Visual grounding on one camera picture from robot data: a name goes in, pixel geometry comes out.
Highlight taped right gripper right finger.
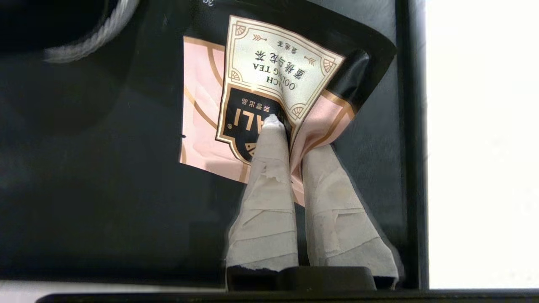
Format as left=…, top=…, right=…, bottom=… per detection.
left=301, top=145, right=400, bottom=291

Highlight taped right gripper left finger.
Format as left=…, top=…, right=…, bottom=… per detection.
left=225, top=114, right=299, bottom=291

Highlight pink black tea sachet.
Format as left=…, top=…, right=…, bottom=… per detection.
left=180, top=0, right=398, bottom=207

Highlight black rectangular serving tray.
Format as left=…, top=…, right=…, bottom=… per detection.
left=0, top=0, right=429, bottom=291

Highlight white round coaster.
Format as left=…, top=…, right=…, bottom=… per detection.
left=42, top=0, right=140, bottom=64

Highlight black mug white inside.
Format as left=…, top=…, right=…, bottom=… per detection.
left=0, top=0, right=115, bottom=53

